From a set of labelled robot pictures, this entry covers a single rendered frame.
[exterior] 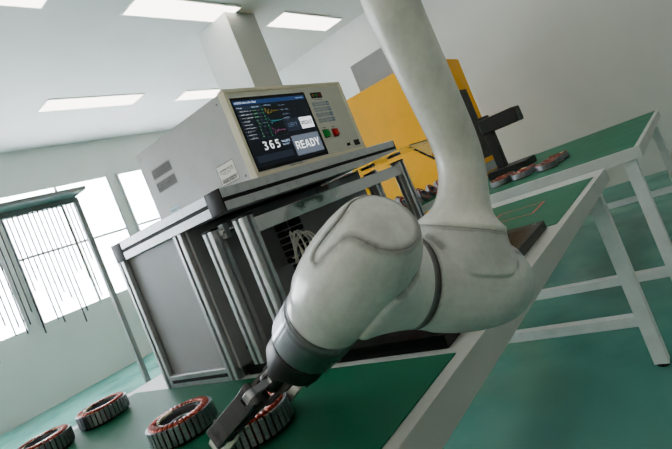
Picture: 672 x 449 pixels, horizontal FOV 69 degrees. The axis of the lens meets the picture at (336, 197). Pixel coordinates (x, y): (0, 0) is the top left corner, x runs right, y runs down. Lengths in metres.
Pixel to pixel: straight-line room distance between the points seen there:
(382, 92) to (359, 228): 4.50
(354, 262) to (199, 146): 0.78
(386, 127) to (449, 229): 4.40
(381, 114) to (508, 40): 2.10
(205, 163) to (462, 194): 0.72
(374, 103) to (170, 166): 3.86
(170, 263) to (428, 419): 0.69
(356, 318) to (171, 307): 0.76
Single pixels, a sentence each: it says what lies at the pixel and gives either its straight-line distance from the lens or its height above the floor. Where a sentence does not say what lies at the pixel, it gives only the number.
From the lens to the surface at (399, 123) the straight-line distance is 4.85.
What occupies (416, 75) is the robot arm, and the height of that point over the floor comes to 1.10.
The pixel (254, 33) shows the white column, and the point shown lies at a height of 3.06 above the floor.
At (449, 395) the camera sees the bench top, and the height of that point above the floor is 0.73.
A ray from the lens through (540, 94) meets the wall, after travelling 6.28.
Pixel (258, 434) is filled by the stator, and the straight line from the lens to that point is 0.71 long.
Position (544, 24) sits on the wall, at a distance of 6.29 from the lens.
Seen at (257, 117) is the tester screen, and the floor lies 1.25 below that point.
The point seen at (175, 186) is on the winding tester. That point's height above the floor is 1.19.
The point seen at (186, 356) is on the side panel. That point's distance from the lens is 1.21.
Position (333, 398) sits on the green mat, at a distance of 0.75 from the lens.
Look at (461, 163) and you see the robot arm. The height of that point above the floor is 1.00.
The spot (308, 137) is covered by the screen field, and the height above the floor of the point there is 1.18.
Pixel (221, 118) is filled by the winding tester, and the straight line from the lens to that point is 1.09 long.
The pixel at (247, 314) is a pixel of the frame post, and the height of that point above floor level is 0.87.
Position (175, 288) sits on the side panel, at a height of 0.97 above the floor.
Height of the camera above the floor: 1.01
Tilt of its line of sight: 1 degrees up
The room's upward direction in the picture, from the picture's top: 22 degrees counter-clockwise
